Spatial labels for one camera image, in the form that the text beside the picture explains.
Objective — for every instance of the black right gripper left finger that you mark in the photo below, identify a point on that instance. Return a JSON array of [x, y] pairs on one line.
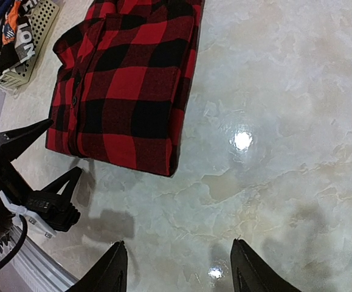
[[108, 274]]

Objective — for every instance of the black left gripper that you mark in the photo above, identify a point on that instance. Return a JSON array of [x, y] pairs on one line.
[[13, 143]]

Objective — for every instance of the aluminium front rail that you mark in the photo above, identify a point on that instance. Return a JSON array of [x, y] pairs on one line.
[[32, 269]]

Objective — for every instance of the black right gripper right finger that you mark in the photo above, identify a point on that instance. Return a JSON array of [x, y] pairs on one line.
[[251, 273]]

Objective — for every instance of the orange black printed garment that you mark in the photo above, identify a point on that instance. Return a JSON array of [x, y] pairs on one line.
[[17, 37]]

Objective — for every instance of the red black plaid shirt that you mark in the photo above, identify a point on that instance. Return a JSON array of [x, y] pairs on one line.
[[124, 82]]

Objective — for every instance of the white laundry basket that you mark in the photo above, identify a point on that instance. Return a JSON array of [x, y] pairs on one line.
[[42, 17]]

